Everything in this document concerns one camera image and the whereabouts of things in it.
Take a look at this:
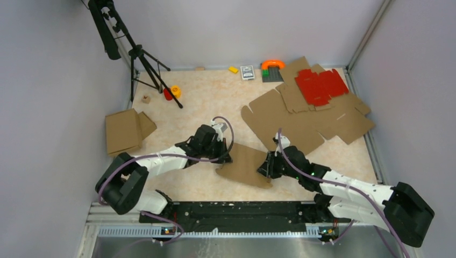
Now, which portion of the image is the folded brown cardboard box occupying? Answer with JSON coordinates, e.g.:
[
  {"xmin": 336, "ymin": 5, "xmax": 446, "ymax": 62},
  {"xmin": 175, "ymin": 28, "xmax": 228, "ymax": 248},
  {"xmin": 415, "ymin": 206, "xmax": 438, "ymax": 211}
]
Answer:
[{"xmin": 105, "ymin": 109, "xmax": 157, "ymax": 156}]

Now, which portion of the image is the orange horseshoe toy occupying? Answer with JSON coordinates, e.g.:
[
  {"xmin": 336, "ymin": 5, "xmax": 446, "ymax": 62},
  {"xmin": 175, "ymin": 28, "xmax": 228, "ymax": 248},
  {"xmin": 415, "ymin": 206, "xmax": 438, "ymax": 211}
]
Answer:
[{"xmin": 261, "ymin": 60, "xmax": 286, "ymax": 70}]

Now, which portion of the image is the grey lego base plate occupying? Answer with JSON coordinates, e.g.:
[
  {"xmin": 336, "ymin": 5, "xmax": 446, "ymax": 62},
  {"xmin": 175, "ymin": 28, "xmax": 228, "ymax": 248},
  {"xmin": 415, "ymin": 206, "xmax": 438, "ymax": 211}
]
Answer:
[{"xmin": 262, "ymin": 67, "xmax": 283, "ymax": 83}]

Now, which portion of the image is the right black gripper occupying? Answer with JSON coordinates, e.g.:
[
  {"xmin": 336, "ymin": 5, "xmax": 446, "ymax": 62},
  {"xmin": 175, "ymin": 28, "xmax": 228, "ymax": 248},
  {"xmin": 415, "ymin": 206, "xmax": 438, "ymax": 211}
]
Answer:
[{"xmin": 256, "ymin": 150, "xmax": 301, "ymax": 180}]

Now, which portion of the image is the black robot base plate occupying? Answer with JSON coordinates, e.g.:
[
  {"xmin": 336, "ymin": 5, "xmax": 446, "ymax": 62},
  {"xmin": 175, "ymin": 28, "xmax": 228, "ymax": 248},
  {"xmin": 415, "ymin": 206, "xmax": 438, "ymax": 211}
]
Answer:
[{"xmin": 139, "ymin": 200, "xmax": 352, "ymax": 240}]

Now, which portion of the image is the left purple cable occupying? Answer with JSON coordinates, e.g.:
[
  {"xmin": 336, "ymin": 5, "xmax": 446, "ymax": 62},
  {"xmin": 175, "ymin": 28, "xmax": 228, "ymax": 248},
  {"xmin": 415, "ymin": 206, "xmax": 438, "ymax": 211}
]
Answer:
[{"xmin": 97, "ymin": 116, "xmax": 235, "ymax": 245}]

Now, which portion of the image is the large brown cardboard sheet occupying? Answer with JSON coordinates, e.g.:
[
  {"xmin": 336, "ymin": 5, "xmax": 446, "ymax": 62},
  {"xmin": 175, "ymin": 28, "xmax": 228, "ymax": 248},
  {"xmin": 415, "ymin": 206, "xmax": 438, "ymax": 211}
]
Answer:
[{"xmin": 241, "ymin": 57, "xmax": 375, "ymax": 154}]

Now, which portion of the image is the brown cardboard box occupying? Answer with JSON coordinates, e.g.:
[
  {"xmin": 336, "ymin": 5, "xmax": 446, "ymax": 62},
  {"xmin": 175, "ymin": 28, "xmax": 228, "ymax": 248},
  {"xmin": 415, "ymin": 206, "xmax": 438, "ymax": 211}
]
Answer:
[
  {"xmin": 105, "ymin": 109, "xmax": 157, "ymax": 156},
  {"xmin": 216, "ymin": 143, "xmax": 273, "ymax": 189}
]

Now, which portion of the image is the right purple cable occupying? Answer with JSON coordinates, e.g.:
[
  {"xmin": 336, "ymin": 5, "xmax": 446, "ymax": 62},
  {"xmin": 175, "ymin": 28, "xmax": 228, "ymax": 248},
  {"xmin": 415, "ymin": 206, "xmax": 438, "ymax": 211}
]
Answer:
[{"xmin": 277, "ymin": 128, "xmax": 410, "ymax": 258}]

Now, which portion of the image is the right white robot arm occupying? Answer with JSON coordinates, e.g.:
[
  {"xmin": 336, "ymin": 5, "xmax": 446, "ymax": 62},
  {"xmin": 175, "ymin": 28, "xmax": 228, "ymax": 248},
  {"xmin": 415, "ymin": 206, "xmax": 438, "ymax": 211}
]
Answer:
[{"xmin": 257, "ymin": 135, "xmax": 435, "ymax": 248}]

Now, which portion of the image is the playing card deck box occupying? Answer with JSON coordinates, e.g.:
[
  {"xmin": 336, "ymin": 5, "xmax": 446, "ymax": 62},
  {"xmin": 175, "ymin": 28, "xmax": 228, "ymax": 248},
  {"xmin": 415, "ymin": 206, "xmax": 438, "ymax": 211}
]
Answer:
[{"xmin": 240, "ymin": 65, "xmax": 255, "ymax": 81}]

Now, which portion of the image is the black camera tripod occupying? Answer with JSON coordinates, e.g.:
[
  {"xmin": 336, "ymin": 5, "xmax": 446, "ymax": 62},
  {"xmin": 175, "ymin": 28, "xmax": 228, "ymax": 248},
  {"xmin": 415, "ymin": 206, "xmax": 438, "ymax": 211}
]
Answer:
[{"xmin": 83, "ymin": 0, "xmax": 183, "ymax": 109}]

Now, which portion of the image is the red flat cardboard blank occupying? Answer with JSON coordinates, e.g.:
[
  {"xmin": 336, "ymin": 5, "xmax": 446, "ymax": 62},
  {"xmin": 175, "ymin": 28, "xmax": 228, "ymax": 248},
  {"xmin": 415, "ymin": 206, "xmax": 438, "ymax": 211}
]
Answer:
[{"xmin": 295, "ymin": 69, "xmax": 349, "ymax": 107}]

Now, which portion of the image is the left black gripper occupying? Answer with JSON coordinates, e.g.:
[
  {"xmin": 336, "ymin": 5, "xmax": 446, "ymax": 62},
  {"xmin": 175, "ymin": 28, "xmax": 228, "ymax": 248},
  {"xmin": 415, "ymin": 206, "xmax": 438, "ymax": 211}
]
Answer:
[{"xmin": 201, "ymin": 138, "xmax": 232, "ymax": 164}]

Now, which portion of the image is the purple cable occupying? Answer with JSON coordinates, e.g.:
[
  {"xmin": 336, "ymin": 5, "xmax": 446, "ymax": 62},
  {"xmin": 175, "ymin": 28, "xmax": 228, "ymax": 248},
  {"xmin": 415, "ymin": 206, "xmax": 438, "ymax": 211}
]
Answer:
[
  {"xmin": 277, "ymin": 128, "xmax": 410, "ymax": 258},
  {"xmin": 97, "ymin": 116, "xmax": 235, "ymax": 245}
]

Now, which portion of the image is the yellow round toy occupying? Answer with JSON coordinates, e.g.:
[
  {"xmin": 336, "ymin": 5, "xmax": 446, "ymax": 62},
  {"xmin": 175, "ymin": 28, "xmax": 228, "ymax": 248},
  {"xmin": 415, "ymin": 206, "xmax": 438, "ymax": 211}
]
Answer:
[{"xmin": 171, "ymin": 85, "xmax": 182, "ymax": 99}]

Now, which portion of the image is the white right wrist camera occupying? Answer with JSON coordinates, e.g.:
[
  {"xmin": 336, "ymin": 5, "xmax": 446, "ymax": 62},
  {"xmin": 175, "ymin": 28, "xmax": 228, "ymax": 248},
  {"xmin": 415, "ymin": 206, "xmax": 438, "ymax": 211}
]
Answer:
[{"xmin": 273, "ymin": 133, "xmax": 290, "ymax": 152}]

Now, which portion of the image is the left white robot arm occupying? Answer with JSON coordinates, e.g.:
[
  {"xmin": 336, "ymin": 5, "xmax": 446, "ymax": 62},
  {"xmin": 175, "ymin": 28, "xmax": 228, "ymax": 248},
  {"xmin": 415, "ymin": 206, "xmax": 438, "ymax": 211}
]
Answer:
[{"xmin": 95, "ymin": 121, "xmax": 234, "ymax": 222}]

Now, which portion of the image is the small brown cardboard blank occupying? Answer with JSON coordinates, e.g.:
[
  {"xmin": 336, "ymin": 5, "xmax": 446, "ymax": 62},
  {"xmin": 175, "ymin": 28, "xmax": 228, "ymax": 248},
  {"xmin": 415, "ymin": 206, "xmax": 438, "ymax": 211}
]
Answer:
[{"xmin": 275, "ymin": 83, "xmax": 333, "ymax": 113}]

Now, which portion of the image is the yellow small block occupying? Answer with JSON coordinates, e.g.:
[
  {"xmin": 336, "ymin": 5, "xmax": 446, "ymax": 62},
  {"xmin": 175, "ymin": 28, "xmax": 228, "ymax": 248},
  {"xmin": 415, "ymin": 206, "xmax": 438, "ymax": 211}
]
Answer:
[{"xmin": 229, "ymin": 66, "xmax": 239, "ymax": 74}]

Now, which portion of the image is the small wooden cube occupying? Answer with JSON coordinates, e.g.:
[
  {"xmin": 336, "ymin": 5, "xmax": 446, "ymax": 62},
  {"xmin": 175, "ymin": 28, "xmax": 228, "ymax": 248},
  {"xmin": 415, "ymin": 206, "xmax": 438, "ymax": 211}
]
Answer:
[{"xmin": 141, "ymin": 95, "xmax": 151, "ymax": 104}]

